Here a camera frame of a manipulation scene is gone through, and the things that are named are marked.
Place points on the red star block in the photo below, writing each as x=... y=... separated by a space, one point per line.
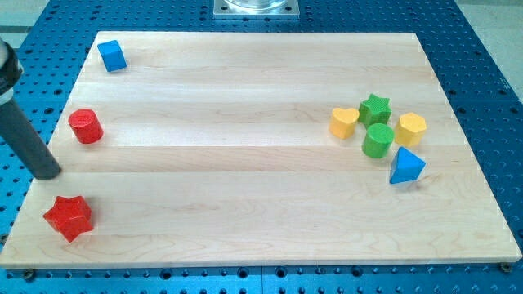
x=70 y=217

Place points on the black robot arm end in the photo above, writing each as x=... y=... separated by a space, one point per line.
x=11 y=71

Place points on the green star block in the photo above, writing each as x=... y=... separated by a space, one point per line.
x=375 y=109

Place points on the light wooden board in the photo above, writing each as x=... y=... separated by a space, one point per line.
x=217 y=152

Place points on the yellow heart block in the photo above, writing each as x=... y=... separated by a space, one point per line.
x=343 y=121

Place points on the green cylinder block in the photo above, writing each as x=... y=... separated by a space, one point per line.
x=378 y=140

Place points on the blue triangle block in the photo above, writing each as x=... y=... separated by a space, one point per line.
x=406 y=166

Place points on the yellow hexagon block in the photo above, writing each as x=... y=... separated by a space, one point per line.
x=410 y=129

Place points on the blue cube block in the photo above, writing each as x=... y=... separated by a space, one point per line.
x=112 y=55

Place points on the red cylinder block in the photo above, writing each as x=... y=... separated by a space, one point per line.
x=86 y=126

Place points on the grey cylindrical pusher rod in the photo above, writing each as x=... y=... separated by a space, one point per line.
x=26 y=143

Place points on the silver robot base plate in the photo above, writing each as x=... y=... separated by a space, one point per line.
x=255 y=9

